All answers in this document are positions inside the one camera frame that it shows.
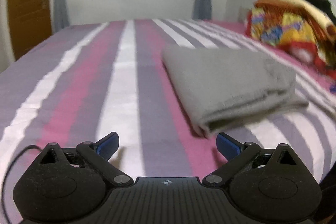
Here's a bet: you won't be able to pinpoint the pink striped bed sheet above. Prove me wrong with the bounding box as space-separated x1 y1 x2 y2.
1 19 335 223

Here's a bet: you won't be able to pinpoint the black cable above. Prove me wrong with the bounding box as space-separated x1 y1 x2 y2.
0 144 42 224

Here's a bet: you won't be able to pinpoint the colourful folded blanket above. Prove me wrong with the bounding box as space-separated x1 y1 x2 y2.
246 0 335 79

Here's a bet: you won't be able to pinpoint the grey pants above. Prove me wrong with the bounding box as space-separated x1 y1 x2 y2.
162 46 309 138

